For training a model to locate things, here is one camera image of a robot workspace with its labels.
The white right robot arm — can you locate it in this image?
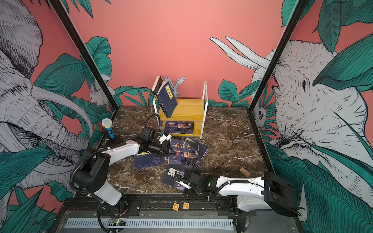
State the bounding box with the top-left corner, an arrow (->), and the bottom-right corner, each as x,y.
175,172 -> 300,217

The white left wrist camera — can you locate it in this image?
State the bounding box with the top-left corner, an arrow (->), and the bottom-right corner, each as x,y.
158,133 -> 172,144

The white metal wooden shelf rack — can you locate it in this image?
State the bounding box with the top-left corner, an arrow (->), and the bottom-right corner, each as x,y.
156,76 -> 208,138

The black frame post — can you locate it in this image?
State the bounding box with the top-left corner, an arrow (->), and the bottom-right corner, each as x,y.
249,0 -> 308,112
49,0 -> 119,111

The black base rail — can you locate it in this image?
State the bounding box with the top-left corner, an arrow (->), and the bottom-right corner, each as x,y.
87,192 -> 295,217

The blue book yellow label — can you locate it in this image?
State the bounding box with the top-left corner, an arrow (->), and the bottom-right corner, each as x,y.
156,82 -> 178,118
184,137 -> 208,159
134,152 -> 164,170

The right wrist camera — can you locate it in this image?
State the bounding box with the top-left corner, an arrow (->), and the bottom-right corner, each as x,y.
175,180 -> 191,189

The black frame post left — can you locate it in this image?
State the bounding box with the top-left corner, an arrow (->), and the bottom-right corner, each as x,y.
49,0 -> 119,111

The black frame post right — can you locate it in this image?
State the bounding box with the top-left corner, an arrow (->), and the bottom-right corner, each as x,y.
249,0 -> 308,112

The dark brown book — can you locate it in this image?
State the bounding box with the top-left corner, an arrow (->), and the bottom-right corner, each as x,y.
152,76 -> 164,116

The orange tag G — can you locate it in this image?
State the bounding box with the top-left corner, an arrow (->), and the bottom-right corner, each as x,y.
173,203 -> 180,211

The dark wolf cover book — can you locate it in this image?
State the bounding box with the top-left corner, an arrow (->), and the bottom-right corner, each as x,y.
161,164 -> 190,192

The blue teal microphone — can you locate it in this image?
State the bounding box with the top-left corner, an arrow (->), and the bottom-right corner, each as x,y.
102,118 -> 115,139

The small wooden block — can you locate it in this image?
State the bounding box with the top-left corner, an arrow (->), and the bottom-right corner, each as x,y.
240,167 -> 251,177

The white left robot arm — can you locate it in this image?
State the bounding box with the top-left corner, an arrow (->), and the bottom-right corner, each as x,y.
69,139 -> 171,206

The white slotted cable duct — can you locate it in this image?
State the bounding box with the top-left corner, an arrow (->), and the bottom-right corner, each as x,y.
64,218 -> 235,231

